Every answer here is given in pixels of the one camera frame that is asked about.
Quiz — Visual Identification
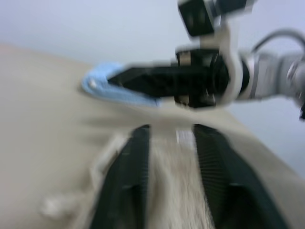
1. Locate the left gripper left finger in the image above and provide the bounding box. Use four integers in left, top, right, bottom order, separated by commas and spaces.
93, 124, 151, 229

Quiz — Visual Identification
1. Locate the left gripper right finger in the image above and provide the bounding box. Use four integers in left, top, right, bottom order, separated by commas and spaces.
193, 124, 291, 229

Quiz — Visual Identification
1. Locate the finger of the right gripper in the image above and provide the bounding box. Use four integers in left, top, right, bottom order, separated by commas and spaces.
111, 79, 177, 98
107, 66, 177, 83

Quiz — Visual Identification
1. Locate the beige towel with white trim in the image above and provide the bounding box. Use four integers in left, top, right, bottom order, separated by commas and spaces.
39, 123, 215, 229

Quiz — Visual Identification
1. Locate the folded blue towel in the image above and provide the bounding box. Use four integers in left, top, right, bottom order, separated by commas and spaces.
80, 61, 161, 109

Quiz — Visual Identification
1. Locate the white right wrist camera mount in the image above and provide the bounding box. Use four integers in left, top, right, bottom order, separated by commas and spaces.
177, 0, 243, 106

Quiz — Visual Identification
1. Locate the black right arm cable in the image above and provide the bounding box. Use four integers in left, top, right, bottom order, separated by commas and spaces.
252, 28, 305, 58

